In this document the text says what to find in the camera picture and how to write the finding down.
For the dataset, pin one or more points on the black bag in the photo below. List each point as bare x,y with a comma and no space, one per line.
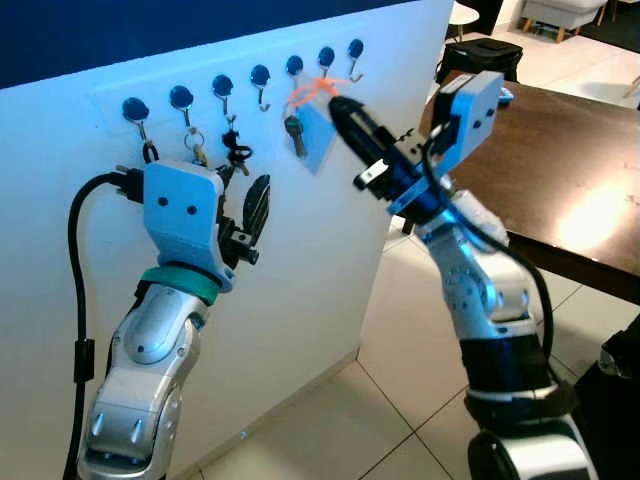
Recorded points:
480,60

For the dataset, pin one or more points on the grey sofa with wooden legs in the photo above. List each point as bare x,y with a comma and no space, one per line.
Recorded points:
560,12

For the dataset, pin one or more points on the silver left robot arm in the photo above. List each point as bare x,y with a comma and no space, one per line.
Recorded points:
150,340

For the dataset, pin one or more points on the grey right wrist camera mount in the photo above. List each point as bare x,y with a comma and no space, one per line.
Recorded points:
475,115

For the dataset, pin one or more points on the blue wall hook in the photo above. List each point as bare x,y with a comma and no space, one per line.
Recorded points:
135,108
355,48
222,86
294,66
260,75
181,97
326,57

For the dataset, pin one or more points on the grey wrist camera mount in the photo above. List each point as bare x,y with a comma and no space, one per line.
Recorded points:
180,225
475,115

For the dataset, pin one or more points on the white hook board panel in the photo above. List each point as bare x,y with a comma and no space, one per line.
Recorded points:
300,260

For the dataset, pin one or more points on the small blue object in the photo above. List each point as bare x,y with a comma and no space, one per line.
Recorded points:
505,95

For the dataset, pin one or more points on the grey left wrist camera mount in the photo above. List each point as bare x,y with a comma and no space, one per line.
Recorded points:
180,225

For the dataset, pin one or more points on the white chair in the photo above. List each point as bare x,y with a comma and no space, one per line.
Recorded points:
462,12

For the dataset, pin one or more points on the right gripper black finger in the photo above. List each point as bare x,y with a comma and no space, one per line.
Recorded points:
360,130

